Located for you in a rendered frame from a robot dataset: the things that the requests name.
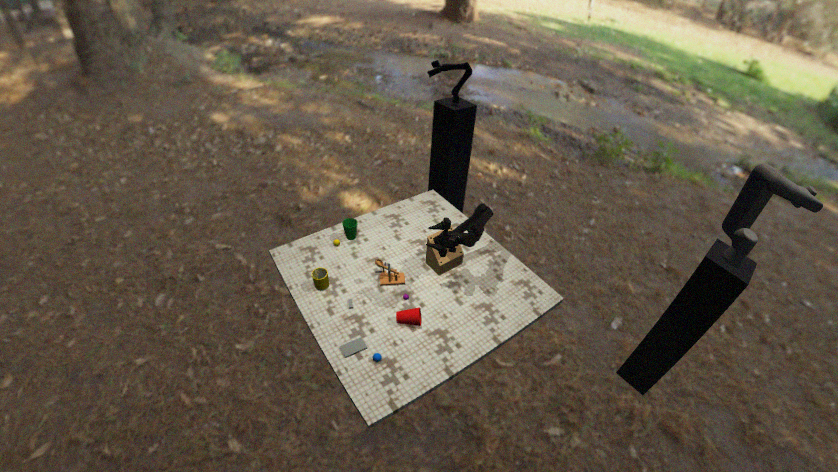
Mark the green cup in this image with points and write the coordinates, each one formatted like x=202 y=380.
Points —
x=350 y=228

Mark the yellow mug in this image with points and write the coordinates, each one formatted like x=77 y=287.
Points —
x=320 y=278

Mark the red plastic cup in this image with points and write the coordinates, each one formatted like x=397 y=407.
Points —
x=410 y=316

